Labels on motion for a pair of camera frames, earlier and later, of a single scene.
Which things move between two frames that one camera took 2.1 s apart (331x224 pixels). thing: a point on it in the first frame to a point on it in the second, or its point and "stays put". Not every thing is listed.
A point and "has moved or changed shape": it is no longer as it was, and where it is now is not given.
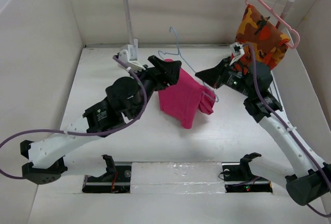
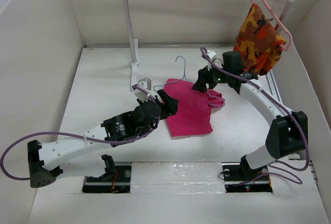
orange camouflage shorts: [258, 29] stays put
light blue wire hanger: [179, 54] to [216, 96]
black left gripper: [169, 70] to [168, 108]
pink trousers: [181, 99] has moved or changed shape
